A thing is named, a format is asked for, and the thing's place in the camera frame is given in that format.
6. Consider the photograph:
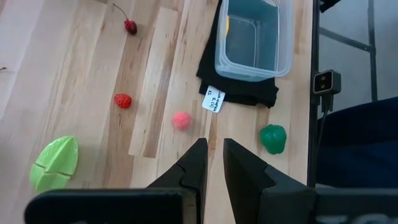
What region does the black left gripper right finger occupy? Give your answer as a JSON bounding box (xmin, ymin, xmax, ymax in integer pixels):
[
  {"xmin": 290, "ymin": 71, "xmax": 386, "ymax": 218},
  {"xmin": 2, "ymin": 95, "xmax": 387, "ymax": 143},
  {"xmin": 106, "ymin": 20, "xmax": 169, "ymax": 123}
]
[{"xmin": 223, "ymin": 138, "xmax": 317, "ymax": 224}]

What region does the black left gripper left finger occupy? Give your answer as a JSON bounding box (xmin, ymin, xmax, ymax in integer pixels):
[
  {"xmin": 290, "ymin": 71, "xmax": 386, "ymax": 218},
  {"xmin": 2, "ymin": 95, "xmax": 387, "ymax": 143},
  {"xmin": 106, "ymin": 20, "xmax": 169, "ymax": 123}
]
[{"xmin": 146, "ymin": 138, "xmax": 208, "ymax": 224}]

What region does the dark green toy bell pepper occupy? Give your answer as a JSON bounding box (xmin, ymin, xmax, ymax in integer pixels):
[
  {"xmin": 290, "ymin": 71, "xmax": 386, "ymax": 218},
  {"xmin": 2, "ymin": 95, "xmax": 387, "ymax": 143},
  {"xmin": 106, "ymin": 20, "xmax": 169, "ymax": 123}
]
[{"xmin": 259, "ymin": 124, "xmax": 287, "ymax": 156}]

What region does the pink toy raspberry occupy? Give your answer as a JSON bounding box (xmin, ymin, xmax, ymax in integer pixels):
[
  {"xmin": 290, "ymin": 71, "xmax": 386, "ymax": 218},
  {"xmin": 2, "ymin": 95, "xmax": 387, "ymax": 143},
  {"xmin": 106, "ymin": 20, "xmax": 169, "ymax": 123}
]
[{"xmin": 172, "ymin": 111, "xmax": 193, "ymax": 131}]

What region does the red toy strawberry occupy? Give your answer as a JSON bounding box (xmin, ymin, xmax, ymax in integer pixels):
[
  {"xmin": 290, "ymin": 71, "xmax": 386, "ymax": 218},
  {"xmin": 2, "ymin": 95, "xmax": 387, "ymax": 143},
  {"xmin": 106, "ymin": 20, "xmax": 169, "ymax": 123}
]
[{"xmin": 113, "ymin": 93, "xmax": 133, "ymax": 110}]

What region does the light green toy starfruit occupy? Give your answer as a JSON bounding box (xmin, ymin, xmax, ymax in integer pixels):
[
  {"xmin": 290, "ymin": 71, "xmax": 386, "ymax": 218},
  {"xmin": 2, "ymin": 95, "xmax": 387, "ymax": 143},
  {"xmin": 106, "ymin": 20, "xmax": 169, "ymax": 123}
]
[{"xmin": 29, "ymin": 135, "xmax": 79, "ymax": 194}]

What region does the clear plastic tupperware container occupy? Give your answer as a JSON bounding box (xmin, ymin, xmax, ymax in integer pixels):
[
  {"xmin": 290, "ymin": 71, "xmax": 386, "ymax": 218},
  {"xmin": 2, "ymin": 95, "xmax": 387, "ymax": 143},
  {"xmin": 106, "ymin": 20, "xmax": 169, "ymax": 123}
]
[{"xmin": 214, "ymin": 0, "xmax": 295, "ymax": 83}]

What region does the white label tag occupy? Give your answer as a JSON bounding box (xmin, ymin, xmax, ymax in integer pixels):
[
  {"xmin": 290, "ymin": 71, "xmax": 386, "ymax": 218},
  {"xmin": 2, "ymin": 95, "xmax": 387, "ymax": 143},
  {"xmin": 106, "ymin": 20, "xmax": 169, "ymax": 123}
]
[{"xmin": 201, "ymin": 85, "xmax": 226, "ymax": 114}]

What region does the black folded cloth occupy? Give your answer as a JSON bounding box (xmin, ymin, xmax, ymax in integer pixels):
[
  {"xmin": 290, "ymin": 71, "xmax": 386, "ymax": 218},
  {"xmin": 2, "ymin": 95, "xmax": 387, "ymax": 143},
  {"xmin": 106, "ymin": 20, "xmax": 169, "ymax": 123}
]
[{"xmin": 196, "ymin": 0, "xmax": 280, "ymax": 109}]

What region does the dark blue fabric object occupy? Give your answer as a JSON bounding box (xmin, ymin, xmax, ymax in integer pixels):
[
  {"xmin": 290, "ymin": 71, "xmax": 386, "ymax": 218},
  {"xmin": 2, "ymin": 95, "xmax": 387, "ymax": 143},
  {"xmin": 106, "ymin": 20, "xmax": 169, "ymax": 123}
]
[{"xmin": 316, "ymin": 96, "xmax": 398, "ymax": 189}]

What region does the dark red toy cherry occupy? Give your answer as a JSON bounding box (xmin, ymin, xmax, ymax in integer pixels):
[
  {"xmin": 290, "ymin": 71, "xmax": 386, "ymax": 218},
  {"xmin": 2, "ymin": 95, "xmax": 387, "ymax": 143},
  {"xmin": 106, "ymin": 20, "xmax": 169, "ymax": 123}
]
[{"xmin": 112, "ymin": 2, "xmax": 138, "ymax": 35}]

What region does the grey metal stand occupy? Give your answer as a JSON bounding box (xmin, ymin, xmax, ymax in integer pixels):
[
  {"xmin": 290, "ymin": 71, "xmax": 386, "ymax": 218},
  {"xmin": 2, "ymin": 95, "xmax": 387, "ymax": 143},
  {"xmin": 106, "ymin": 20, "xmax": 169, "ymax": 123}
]
[{"xmin": 319, "ymin": 0, "xmax": 379, "ymax": 102}]

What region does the black camera cable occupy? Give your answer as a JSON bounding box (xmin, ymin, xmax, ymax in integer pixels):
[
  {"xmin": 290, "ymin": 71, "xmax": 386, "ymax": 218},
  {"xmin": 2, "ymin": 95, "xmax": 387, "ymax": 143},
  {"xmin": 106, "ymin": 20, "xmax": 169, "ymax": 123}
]
[{"xmin": 317, "ymin": 93, "xmax": 335, "ymax": 156}]

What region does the small black camera box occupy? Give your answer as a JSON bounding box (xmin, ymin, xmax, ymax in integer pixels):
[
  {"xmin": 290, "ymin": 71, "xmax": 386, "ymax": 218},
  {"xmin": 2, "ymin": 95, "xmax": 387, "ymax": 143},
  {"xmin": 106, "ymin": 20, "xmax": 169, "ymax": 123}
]
[{"xmin": 312, "ymin": 69, "xmax": 342, "ymax": 95}]

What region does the black aluminium table frame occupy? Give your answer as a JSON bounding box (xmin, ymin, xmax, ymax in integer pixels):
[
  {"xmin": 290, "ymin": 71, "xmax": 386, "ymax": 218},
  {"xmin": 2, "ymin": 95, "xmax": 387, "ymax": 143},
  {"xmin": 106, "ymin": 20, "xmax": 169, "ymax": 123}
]
[{"xmin": 307, "ymin": 0, "xmax": 321, "ymax": 188}]

